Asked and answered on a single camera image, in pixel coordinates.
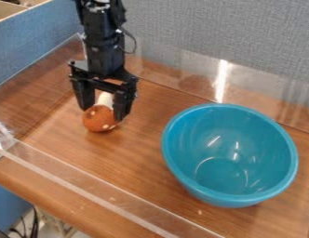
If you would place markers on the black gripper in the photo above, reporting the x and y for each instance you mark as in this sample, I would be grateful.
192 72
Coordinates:
101 71

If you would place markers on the red white-spotted toy mushroom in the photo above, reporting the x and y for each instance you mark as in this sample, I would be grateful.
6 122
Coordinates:
98 117

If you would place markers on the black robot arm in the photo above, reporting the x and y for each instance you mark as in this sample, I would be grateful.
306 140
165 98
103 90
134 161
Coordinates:
102 17

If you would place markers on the blue plastic bowl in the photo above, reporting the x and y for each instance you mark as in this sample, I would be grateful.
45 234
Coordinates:
230 155

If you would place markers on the blue partition with wooden shelf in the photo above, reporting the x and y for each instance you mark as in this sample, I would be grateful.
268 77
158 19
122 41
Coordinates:
34 27

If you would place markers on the clear acrylic front barrier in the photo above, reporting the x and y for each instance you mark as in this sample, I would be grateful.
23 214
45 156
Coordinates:
90 203

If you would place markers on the clear acrylic barrier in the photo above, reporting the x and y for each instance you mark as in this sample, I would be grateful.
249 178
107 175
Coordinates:
90 203
208 76

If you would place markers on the clear acrylic back barrier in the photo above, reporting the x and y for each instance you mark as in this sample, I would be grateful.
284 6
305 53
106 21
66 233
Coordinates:
208 76

